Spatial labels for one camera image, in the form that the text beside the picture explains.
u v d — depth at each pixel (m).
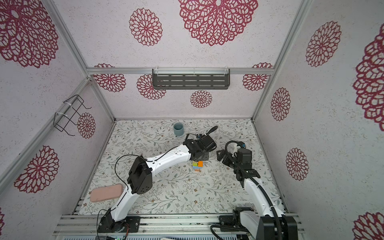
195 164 0.88
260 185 0.52
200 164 0.88
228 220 0.75
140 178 0.53
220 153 0.77
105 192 0.85
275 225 0.39
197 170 0.92
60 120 0.72
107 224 0.64
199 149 0.64
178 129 1.07
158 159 0.56
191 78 0.95
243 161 0.64
